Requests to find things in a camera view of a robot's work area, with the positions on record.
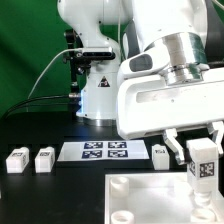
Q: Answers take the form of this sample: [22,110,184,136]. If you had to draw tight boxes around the white cable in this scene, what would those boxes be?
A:
[27,48,84,100]

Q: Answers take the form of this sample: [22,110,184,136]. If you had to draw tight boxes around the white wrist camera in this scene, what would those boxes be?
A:
[117,44,170,86]

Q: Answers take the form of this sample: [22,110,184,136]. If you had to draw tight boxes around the black camera stand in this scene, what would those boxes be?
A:
[63,29,115,105]

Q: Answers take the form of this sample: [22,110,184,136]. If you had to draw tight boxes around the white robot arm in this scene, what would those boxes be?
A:
[58,0,224,164]

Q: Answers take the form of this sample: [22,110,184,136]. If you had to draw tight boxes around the black cable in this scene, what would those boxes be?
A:
[0,94,81,121]

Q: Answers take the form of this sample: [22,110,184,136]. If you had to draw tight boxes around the white square tabletop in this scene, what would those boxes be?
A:
[104,172,224,224]

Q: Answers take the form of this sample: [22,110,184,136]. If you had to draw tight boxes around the white tag sheet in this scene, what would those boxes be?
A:
[58,140,149,162]

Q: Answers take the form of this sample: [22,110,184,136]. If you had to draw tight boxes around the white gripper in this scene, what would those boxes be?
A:
[117,68,224,165]

